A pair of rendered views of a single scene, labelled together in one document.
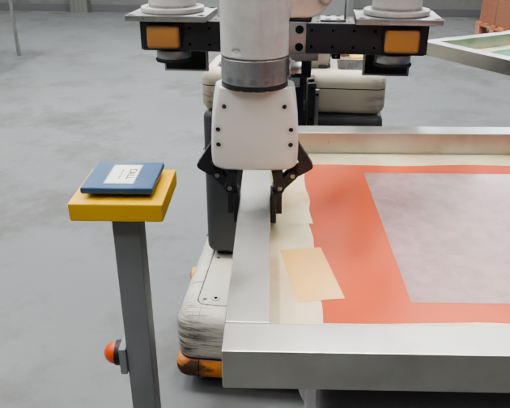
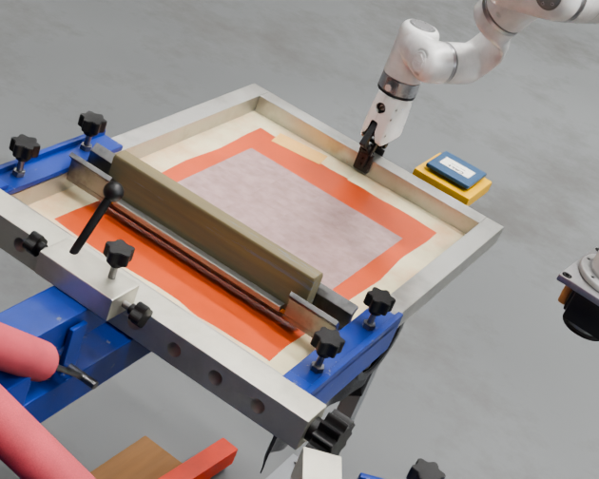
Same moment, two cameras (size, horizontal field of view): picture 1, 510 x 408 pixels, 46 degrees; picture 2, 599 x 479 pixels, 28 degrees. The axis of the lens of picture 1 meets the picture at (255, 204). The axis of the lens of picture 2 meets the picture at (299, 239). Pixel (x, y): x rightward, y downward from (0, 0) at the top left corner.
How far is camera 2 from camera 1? 247 cm
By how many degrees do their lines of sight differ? 93
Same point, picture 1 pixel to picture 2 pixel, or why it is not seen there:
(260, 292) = (280, 105)
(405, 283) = (265, 156)
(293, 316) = (272, 126)
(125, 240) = not seen: hidden behind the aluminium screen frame
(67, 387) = not seen: outside the picture
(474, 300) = (235, 157)
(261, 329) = (257, 92)
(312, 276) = (296, 146)
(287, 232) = (343, 168)
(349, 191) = (377, 214)
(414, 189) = (357, 231)
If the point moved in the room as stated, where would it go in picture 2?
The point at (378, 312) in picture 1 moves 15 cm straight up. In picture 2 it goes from (253, 139) to (278, 69)
